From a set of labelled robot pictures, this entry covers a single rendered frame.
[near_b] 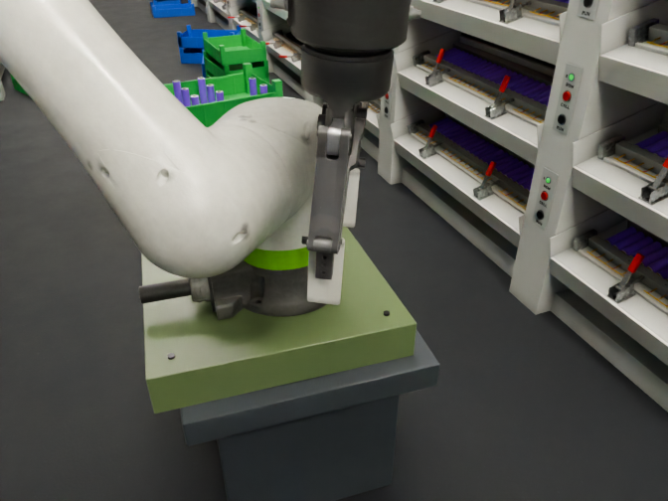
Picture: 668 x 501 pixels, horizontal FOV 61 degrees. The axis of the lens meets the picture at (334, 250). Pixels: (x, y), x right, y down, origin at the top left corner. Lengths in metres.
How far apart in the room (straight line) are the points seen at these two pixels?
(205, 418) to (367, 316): 0.23
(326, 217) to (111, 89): 0.22
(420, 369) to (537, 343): 0.55
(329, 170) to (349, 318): 0.30
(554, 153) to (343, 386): 0.67
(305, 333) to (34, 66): 0.39
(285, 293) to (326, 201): 0.28
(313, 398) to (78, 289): 0.86
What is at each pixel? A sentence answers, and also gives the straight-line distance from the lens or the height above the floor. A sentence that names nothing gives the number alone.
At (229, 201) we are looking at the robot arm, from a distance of 0.51.
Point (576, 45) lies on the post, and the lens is 1.12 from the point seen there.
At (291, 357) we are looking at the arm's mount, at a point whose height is 0.32.
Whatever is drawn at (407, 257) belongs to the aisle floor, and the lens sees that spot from 1.44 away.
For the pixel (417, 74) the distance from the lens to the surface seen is 1.63.
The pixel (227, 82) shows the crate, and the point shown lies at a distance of 1.57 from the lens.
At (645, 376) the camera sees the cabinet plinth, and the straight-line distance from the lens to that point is 1.20.
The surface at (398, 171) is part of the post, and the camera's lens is 1.79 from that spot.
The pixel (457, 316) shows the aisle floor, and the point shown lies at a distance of 1.26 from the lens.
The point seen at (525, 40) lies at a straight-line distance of 1.23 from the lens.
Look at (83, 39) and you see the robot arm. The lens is 0.56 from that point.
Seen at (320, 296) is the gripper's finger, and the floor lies 0.47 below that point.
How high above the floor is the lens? 0.78
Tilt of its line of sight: 33 degrees down
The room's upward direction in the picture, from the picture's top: straight up
